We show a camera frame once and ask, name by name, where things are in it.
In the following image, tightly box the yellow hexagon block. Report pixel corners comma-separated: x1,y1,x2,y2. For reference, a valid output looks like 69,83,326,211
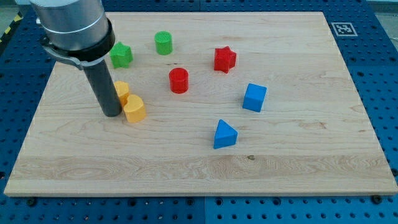
114,81,130,107

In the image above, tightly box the green star block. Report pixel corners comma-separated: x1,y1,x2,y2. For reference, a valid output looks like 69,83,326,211
109,42,133,68

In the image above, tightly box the red cylinder block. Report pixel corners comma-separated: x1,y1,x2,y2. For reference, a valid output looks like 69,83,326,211
169,68,189,94

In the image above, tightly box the white fiducial marker tag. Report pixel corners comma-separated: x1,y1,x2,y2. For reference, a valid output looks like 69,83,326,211
331,22,358,37

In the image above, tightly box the green cylinder block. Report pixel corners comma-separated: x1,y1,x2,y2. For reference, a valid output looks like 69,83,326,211
154,30,173,55

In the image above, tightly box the black and yellow hazard tape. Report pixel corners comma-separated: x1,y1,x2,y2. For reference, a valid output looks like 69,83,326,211
1,11,24,45

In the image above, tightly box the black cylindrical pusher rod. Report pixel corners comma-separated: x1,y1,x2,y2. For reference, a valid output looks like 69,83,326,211
83,60,122,117

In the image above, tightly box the blue triangle block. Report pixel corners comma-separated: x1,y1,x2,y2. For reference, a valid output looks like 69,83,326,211
213,119,238,149

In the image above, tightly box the red star block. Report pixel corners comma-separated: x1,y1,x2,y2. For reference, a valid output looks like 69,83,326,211
213,46,237,73

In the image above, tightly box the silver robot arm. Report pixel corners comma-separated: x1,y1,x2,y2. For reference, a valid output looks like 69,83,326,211
16,0,122,117

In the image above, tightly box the wooden board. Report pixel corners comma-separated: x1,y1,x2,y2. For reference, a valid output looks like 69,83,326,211
4,12,397,197

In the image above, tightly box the blue cube block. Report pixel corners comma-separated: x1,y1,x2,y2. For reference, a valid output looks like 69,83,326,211
243,83,267,112

